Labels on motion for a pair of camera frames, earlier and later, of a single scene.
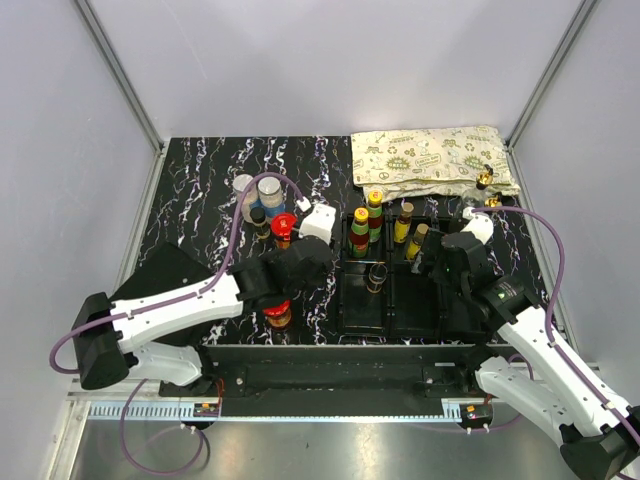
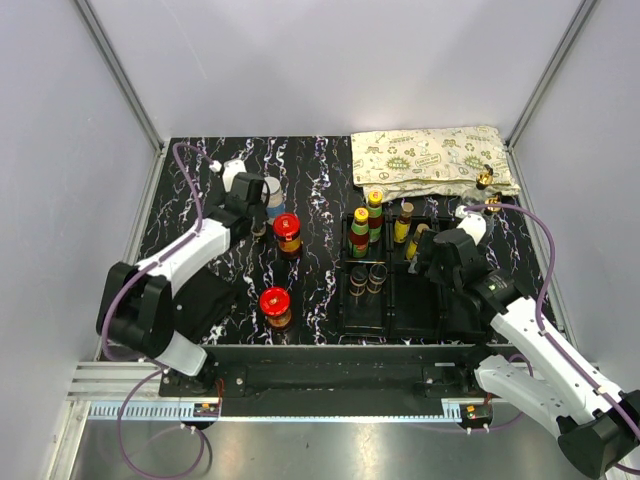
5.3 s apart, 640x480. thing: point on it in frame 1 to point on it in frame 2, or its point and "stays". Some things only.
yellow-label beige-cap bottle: (402, 224) stays
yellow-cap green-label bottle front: (358, 238) stays
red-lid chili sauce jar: (283, 226) stays
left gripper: (323, 272) to (261, 210)
